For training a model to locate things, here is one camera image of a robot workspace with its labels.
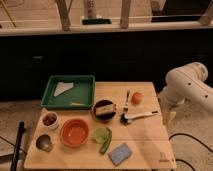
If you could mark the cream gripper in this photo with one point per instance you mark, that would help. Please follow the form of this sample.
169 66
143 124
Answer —
166 109

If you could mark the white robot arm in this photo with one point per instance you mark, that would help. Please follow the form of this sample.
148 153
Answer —
185 82

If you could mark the yellow strip in tray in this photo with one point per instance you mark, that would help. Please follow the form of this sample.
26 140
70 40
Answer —
76 104

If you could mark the green plastic tray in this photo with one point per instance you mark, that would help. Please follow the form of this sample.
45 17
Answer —
82 92

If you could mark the metal fork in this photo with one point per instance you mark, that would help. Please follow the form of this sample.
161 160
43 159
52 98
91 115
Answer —
125 108

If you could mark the blue sponge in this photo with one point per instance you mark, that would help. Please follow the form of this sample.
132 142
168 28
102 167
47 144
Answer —
119 154

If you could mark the dark bowl with sponge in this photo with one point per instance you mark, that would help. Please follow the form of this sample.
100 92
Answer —
104 110

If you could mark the green cucumber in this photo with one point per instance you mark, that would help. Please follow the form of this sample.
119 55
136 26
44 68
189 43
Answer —
107 142

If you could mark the green lime half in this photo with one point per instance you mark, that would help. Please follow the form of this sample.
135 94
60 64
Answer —
100 135

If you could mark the orange plastic bowl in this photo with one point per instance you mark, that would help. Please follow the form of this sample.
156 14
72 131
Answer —
74 133

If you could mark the white bowl with dark food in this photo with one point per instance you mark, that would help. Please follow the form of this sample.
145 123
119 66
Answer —
50 121

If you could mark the small metal cup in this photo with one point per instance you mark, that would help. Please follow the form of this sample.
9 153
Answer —
44 143

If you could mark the black pole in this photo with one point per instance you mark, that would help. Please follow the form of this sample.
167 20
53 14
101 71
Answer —
15 157

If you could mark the white handled dish brush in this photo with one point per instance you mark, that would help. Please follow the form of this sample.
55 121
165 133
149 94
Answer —
129 118

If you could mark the green base wooden post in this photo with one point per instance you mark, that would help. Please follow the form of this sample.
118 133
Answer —
90 15

